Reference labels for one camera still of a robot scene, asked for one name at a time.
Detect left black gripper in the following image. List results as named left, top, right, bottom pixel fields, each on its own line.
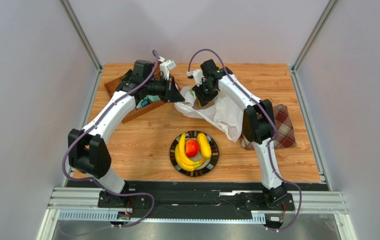
left=144, top=75, right=185, bottom=104

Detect white plastic bag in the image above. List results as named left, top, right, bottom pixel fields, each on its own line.
left=174, top=86, right=243, bottom=142

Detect red fake apple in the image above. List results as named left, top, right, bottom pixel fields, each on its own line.
left=185, top=139, right=200, bottom=158

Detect yellow banana bunch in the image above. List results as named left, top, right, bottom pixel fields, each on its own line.
left=175, top=132, right=208, bottom=172

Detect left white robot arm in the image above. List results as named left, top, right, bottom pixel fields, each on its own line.
left=63, top=58, right=184, bottom=196

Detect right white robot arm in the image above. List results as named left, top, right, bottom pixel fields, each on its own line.
left=187, top=59, right=286, bottom=208

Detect teal white socks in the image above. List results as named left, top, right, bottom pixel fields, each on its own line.
left=136, top=95, right=160, bottom=110

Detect wooden divided tray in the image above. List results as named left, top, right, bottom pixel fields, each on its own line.
left=104, top=60, right=174, bottom=123

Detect round patterned ceramic plate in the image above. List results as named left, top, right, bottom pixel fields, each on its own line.
left=169, top=130, right=219, bottom=177

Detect red plaid cloth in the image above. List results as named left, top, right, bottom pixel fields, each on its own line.
left=241, top=104, right=298, bottom=151

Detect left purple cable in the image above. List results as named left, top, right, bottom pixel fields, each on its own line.
left=61, top=49, right=160, bottom=231

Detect purple cable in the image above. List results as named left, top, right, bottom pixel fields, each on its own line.
left=61, top=49, right=160, bottom=231
left=187, top=48, right=303, bottom=233

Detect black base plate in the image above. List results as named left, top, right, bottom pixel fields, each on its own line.
left=97, top=181, right=298, bottom=220

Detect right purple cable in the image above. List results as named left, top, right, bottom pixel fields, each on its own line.
left=187, top=48, right=303, bottom=233

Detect aluminium frame rail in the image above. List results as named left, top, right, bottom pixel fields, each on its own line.
left=37, top=187, right=357, bottom=240

